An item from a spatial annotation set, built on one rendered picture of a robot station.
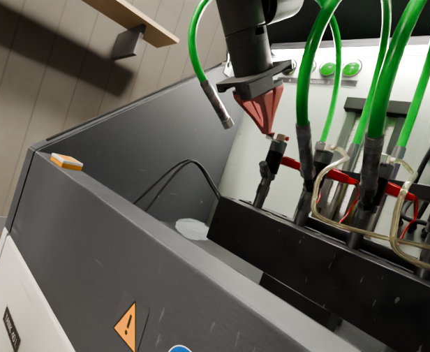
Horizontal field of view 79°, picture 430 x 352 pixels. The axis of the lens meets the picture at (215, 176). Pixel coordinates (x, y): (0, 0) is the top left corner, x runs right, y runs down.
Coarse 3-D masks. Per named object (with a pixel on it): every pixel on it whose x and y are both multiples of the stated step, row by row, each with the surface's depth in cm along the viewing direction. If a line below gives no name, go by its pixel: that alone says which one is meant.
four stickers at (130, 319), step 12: (120, 300) 24; (132, 300) 23; (120, 312) 24; (132, 312) 23; (144, 312) 22; (120, 324) 24; (132, 324) 23; (144, 324) 22; (120, 336) 23; (132, 336) 23; (132, 348) 22; (168, 348) 20; (180, 348) 19
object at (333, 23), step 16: (208, 0) 42; (320, 0) 53; (192, 16) 42; (192, 32) 42; (336, 32) 56; (192, 48) 43; (336, 48) 57; (192, 64) 44; (336, 64) 59; (336, 80) 59; (336, 96) 60
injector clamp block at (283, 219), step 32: (224, 224) 44; (256, 224) 40; (288, 224) 38; (256, 256) 39; (288, 256) 36; (320, 256) 34; (352, 256) 32; (288, 288) 36; (320, 288) 33; (352, 288) 31; (384, 288) 29; (416, 288) 28; (320, 320) 33; (352, 320) 31; (384, 320) 29; (416, 320) 27
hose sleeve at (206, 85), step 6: (204, 84) 45; (210, 84) 45; (204, 90) 45; (210, 90) 45; (210, 96) 46; (216, 96) 46; (210, 102) 47; (216, 102) 46; (216, 108) 47; (222, 108) 47; (222, 114) 47; (222, 120) 48
